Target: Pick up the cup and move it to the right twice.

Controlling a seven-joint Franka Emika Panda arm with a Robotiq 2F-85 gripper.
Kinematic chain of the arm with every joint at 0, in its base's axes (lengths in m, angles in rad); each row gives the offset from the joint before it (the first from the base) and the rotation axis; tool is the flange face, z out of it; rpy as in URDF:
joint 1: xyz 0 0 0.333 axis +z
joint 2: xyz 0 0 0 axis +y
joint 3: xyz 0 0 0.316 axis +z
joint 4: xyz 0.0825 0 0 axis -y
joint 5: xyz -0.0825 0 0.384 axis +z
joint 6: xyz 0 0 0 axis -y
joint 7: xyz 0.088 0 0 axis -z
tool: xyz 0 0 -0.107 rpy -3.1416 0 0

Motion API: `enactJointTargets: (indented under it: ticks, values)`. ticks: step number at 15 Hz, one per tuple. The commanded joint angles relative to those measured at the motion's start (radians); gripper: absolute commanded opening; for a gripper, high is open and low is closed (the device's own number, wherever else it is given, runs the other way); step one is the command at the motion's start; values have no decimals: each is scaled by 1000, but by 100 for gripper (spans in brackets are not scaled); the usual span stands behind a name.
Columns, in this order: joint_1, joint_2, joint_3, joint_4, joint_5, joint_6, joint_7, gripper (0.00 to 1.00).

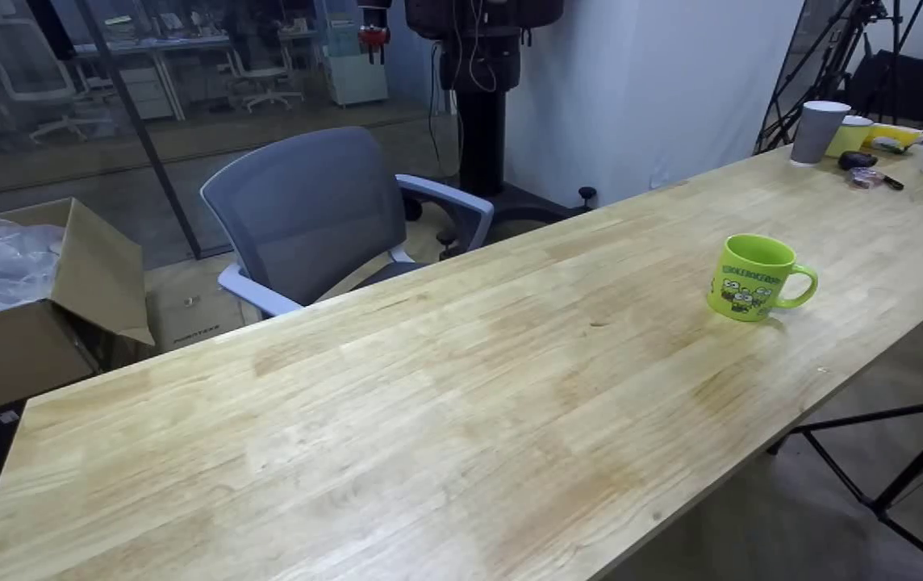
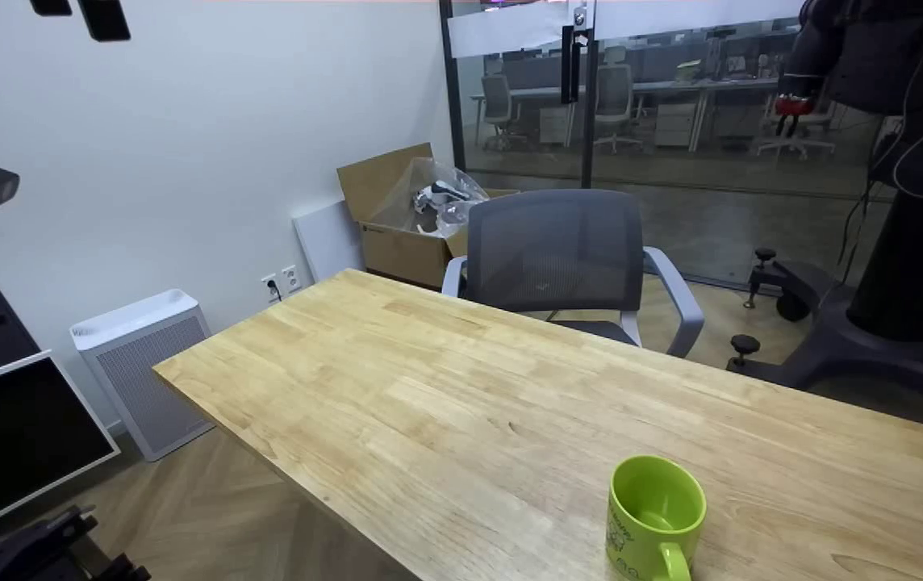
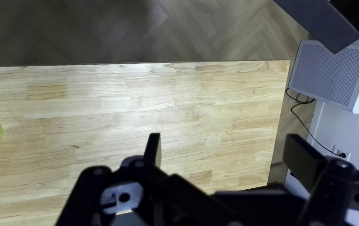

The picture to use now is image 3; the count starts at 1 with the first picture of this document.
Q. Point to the white air purifier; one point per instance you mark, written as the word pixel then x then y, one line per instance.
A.
pixel 330 75

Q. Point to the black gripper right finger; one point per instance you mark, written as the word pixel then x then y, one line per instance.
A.
pixel 333 188

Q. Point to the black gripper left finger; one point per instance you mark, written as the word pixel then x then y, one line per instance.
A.
pixel 151 188

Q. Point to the dark grey flat panel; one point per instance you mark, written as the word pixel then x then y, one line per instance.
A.
pixel 317 20

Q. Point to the white wall outlet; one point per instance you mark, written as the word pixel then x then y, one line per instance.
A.
pixel 341 154

